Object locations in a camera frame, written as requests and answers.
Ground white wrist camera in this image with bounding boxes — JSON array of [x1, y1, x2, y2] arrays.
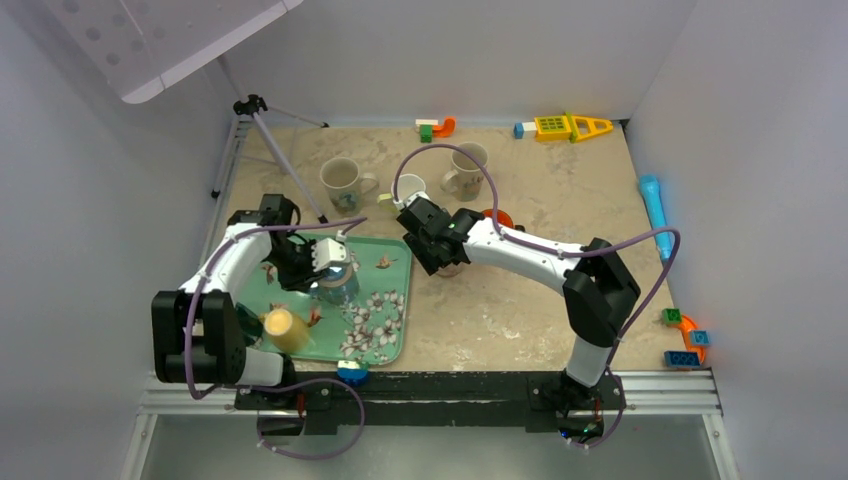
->
[[390, 190, 430, 212], [310, 231, 352, 272]]

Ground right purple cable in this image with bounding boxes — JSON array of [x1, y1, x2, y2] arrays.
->
[[392, 143, 682, 450]]

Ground cream mug with seahorse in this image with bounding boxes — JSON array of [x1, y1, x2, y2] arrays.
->
[[319, 157, 380, 216]]

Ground orange mug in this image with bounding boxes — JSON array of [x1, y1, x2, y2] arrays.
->
[[482, 209, 525, 232]]

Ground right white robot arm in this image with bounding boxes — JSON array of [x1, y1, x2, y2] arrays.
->
[[397, 195, 641, 407]]

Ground blue butterfly mug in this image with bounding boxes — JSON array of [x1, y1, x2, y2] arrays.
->
[[309, 265, 360, 305]]

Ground white overhead panel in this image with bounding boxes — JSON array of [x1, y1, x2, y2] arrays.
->
[[42, 0, 302, 104]]

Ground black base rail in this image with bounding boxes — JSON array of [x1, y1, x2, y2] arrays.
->
[[235, 369, 624, 441]]

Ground blue toy flashlight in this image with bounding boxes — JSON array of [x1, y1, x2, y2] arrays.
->
[[638, 175, 673, 262]]

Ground lime green mug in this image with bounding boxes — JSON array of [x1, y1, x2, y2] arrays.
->
[[377, 174, 427, 214]]

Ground light blue toy block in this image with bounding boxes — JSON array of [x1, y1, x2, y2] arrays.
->
[[689, 330, 711, 348]]

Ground blue green toy block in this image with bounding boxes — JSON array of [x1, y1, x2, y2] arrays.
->
[[336, 360, 369, 387]]

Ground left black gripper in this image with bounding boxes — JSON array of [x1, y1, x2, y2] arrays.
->
[[265, 238, 327, 292]]

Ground pink mug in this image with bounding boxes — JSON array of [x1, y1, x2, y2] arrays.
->
[[436, 262, 467, 278]]

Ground yellow mug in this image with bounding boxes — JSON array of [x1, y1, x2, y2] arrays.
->
[[259, 304, 311, 354]]

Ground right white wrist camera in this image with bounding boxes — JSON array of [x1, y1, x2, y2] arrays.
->
[[390, 190, 430, 212]]

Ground dark blue toy block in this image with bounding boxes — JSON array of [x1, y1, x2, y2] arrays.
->
[[664, 350, 702, 369]]

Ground orange green white toy blocks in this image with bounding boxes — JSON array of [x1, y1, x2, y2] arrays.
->
[[415, 116, 457, 143]]

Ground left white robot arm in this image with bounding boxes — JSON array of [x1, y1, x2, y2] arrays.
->
[[151, 194, 319, 409]]

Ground grey tripod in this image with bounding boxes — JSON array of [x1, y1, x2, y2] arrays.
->
[[216, 54, 330, 224]]

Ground cream mug with basket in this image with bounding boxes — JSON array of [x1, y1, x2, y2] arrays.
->
[[440, 142, 489, 202]]

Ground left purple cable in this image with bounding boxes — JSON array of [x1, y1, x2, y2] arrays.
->
[[183, 216, 369, 462]]

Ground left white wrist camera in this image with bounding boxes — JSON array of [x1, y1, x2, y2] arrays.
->
[[310, 231, 352, 272]]

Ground yellow toy phone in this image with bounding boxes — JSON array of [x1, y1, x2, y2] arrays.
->
[[534, 112, 614, 144]]

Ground blue white toy block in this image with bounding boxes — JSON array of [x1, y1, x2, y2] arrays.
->
[[513, 121, 538, 140]]

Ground purple cable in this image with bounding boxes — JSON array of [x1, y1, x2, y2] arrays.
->
[[392, 143, 682, 450], [183, 216, 369, 462]]

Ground dark green mug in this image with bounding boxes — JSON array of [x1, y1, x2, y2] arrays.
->
[[235, 303, 264, 348]]

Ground green floral tray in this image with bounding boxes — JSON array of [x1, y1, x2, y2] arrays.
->
[[237, 236, 413, 366]]

